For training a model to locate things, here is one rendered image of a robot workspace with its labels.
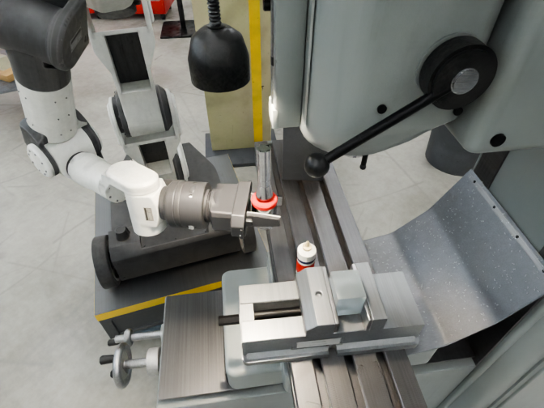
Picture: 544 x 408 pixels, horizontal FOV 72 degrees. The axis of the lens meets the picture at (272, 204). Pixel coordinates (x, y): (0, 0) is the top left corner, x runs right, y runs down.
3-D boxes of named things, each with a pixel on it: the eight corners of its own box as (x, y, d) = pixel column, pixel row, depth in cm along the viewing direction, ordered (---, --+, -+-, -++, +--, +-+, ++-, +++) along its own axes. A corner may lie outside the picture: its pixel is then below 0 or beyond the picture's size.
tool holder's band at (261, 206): (246, 203, 68) (246, 199, 67) (261, 189, 71) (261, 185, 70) (266, 214, 66) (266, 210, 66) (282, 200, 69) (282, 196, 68)
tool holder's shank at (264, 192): (252, 198, 68) (249, 149, 60) (262, 189, 69) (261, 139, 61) (265, 206, 66) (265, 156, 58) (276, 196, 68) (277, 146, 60)
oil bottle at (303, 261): (297, 279, 85) (299, 249, 77) (294, 265, 88) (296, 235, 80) (315, 278, 85) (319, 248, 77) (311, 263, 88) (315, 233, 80)
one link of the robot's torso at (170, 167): (137, 172, 155) (102, 86, 113) (185, 163, 159) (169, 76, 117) (142, 204, 148) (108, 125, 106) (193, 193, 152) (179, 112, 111)
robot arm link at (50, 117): (17, 150, 82) (-11, 70, 64) (71, 125, 89) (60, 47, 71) (53, 185, 80) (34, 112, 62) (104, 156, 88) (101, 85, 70)
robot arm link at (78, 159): (99, 209, 76) (49, 178, 85) (139, 183, 82) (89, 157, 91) (78, 166, 69) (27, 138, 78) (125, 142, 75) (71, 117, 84)
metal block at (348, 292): (333, 316, 70) (337, 299, 66) (327, 288, 74) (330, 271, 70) (360, 313, 71) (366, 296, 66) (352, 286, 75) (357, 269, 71)
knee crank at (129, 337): (108, 354, 118) (101, 345, 114) (111, 335, 123) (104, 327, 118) (177, 345, 120) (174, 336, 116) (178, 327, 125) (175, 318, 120)
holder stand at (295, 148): (281, 180, 109) (282, 121, 95) (282, 136, 125) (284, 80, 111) (322, 181, 109) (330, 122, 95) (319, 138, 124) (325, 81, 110)
